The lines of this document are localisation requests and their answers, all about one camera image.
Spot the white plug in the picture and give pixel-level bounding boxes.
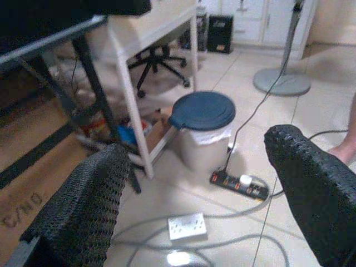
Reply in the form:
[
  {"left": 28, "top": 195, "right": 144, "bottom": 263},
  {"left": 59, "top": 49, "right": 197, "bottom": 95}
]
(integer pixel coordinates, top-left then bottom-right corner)
[{"left": 239, "top": 174, "right": 253, "bottom": 188}]

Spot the blue packet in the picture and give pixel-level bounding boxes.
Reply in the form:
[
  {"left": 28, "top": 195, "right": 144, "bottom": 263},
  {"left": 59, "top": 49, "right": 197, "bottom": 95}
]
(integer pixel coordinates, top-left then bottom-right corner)
[{"left": 117, "top": 124, "right": 139, "bottom": 146}]

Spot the black frame desk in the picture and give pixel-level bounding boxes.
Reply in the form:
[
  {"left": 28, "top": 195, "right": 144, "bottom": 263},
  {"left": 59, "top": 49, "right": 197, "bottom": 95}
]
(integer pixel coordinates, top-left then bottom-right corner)
[{"left": 0, "top": 0, "right": 153, "bottom": 195}]

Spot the white frame table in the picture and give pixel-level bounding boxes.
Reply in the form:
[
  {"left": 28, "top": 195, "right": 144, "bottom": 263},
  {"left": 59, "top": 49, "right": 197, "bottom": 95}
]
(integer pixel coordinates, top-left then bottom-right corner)
[{"left": 107, "top": 0, "right": 200, "bottom": 181}]

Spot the black computer tower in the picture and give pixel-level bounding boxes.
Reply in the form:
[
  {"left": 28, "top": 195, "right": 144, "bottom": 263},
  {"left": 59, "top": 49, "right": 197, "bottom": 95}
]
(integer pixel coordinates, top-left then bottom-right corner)
[{"left": 206, "top": 14, "right": 235, "bottom": 55}]

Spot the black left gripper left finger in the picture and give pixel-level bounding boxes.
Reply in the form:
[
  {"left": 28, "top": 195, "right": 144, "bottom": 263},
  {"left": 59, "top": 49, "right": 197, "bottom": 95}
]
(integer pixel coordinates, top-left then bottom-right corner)
[{"left": 20, "top": 142, "right": 134, "bottom": 267}]

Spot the black office chair base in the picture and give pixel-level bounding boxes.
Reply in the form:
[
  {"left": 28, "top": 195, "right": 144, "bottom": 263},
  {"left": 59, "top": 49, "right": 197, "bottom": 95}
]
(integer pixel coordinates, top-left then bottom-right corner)
[{"left": 128, "top": 45, "right": 191, "bottom": 98}]

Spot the grey bin with blue lid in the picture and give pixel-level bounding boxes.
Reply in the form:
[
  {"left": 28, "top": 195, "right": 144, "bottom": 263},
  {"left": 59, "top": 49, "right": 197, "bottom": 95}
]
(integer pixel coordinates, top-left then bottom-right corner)
[{"left": 167, "top": 91, "right": 237, "bottom": 175}]

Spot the grey fan stand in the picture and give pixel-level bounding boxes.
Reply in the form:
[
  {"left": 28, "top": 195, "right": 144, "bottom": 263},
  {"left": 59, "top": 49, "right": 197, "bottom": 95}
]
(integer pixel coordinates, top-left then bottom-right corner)
[{"left": 253, "top": 0, "right": 312, "bottom": 97}]

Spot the thick grey cable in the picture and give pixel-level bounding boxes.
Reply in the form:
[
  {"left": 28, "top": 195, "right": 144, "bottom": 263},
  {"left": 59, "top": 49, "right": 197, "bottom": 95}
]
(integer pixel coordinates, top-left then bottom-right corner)
[{"left": 110, "top": 177, "right": 290, "bottom": 267}]

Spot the white glowing adapter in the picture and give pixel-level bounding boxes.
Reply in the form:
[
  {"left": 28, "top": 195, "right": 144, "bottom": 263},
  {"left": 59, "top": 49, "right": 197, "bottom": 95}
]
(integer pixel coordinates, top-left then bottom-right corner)
[{"left": 166, "top": 250, "right": 193, "bottom": 267}]

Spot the black power strip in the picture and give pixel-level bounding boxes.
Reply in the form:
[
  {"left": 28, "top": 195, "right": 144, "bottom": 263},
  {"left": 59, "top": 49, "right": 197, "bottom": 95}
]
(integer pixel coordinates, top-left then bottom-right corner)
[{"left": 209, "top": 170, "right": 270, "bottom": 201}]

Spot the printed brown cardboard box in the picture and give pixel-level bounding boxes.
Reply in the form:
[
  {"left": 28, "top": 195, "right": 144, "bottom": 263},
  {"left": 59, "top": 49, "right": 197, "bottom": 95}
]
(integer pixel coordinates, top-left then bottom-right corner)
[{"left": 0, "top": 96, "right": 125, "bottom": 264}]

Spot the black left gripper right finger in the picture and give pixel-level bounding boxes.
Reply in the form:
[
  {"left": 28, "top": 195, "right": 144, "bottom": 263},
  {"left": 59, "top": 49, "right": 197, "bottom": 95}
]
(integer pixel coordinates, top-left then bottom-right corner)
[{"left": 263, "top": 124, "right": 356, "bottom": 267}]

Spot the white double socket box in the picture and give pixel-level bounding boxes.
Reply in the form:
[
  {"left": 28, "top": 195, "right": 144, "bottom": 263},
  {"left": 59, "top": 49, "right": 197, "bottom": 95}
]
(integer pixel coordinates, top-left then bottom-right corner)
[{"left": 167, "top": 212, "right": 209, "bottom": 241}]

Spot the person's bare foot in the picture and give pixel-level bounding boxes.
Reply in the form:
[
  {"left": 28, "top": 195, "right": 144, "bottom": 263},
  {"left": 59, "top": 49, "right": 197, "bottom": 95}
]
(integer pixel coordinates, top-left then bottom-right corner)
[{"left": 327, "top": 93, "right": 356, "bottom": 165}]

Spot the white cabinet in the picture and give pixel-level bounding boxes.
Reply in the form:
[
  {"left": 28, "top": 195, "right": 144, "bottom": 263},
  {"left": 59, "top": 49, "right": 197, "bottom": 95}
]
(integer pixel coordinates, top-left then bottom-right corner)
[{"left": 219, "top": 0, "right": 318, "bottom": 60}]

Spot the thin black cable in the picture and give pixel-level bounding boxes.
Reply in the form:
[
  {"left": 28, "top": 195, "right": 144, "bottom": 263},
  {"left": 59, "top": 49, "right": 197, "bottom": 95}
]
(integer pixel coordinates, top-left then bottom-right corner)
[{"left": 223, "top": 47, "right": 296, "bottom": 175}]

